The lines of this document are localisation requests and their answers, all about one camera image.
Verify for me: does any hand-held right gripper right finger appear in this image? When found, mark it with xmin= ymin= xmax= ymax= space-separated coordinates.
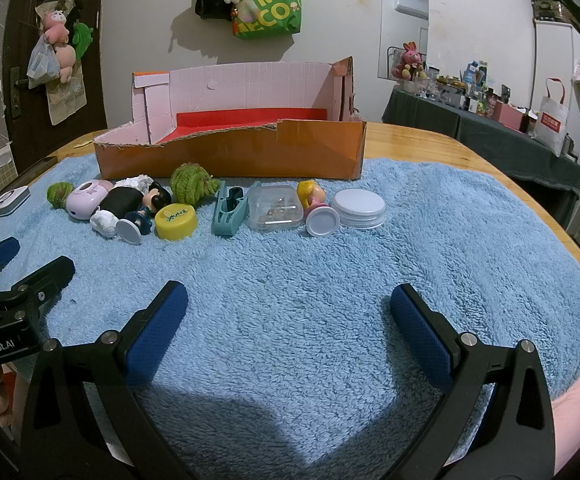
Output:
xmin=389 ymin=283 xmax=556 ymax=480

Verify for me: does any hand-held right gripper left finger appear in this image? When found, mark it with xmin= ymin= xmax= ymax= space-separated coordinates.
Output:
xmin=20 ymin=280 xmax=195 ymax=480

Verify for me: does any lilac round device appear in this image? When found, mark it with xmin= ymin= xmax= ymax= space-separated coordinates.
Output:
xmin=66 ymin=179 xmax=114 ymax=222

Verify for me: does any small green yarn ball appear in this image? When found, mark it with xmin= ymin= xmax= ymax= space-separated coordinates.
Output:
xmin=46 ymin=181 xmax=74 ymax=208

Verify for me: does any yellow bottle cap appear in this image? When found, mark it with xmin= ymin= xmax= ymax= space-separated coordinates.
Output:
xmin=154 ymin=203 xmax=198 ymax=241

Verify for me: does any dark-haired figurine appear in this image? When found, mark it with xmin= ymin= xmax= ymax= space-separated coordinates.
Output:
xmin=116 ymin=181 xmax=172 ymax=246

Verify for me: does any white jar lid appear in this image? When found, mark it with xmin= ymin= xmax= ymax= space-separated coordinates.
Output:
xmin=331 ymin=188 xmax=387 ymax=229

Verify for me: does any large green yarn ball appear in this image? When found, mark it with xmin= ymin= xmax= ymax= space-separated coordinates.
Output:
xmin=170 ymin=162 xmax=221 ymax=206

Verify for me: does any clear plastic box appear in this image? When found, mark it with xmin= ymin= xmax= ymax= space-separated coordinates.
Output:
xmin=247 ymin=183 xmax=305 ymax=232

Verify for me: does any blonde figurine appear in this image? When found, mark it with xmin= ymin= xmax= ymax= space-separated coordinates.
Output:
xmin=296 ymin=180 xmax=341 ymax=238

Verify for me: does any orange cardboard box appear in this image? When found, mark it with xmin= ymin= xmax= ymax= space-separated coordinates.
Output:
xmin=93 ymin=56 xmax=368 ymax=181

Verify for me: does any blue fluffy blanket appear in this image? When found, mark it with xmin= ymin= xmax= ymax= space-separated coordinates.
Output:
xmin=0 ymin=157 xmax=580 ymax=480

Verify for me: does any beige paper poster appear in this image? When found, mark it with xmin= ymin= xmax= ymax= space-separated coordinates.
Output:
xmin=45 ymin=75 xmax=91 ymax=126

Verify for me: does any clear plastic bag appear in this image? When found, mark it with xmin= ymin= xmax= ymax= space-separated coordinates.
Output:
xmin=26 ymin=35 xmax=61 ymax=91

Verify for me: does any dark cloth covered side table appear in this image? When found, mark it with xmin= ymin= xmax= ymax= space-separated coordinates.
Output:
xmin=382 ymin=84 xmax=580 ymax=241

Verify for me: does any peach plush toy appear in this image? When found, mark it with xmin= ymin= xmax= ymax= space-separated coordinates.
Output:
xmin=52 ymin=42 xmax=76 ymax=83

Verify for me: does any green plush toy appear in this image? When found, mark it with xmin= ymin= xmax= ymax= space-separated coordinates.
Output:
xmin=71 ymin=21 xmax=94 ymax=58

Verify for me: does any pink plush toy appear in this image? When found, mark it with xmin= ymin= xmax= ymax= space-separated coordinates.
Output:
xmin=42 ymin=9 xmax=69 ymax=43

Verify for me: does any pink box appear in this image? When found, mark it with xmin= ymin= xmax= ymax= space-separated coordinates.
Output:
xmin=490 ymin=100 xmax=528 ymax=133

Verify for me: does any dark brown door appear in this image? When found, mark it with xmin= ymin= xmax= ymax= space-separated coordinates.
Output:
xmin=0 ymin=0 xmax=108 ymax=171

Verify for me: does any white paper bag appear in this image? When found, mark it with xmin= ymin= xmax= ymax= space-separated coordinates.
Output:
xmin=528 ymin=78 xmax=569 ymax=157

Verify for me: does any cluster of small bottles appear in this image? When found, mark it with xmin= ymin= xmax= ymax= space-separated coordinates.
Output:
xmin=420 ymin=60 xmax=515 ymax=111

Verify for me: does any pink rabbit plush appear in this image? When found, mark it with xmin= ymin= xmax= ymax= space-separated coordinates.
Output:
xmin=391 ymin=41 xmax=425 ymax=82

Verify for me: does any white cabinet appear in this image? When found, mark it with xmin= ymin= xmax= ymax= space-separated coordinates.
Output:
xmin=532 ymin=20 xmax=580 ymax=161

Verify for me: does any green tote bag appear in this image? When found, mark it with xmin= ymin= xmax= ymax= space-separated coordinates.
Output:
xmin=233 ymin=0 xmax=303 ymax=40

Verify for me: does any camouflage box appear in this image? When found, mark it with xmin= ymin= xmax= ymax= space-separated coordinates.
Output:
xmin=530 ymin=0 xmax=570 ymax=23

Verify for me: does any door handle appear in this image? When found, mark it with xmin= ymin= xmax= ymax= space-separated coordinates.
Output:
xmin=11 ymin=66 xmax=25 ymax=121

